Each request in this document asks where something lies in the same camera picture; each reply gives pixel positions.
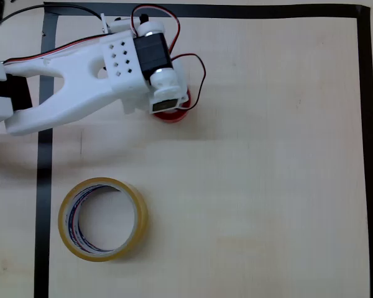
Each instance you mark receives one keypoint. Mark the long horizontal black tape strip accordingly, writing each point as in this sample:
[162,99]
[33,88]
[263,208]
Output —
[251,10]

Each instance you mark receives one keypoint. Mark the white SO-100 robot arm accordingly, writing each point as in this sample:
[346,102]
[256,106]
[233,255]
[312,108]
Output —
[77,83]

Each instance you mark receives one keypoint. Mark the small red tape roll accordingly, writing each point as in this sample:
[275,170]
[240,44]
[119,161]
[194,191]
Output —
[171,117]

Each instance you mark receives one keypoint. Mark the black tape strip with wrinkle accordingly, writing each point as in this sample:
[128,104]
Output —
[45,186]

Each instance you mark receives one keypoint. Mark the big yellow tape roll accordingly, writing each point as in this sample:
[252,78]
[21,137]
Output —
[65,229]

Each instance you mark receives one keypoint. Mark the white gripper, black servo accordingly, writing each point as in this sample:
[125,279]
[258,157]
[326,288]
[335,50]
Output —
[164,107]

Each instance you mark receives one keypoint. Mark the smooth vertical black tape strip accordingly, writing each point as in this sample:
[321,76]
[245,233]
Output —
[368,124]

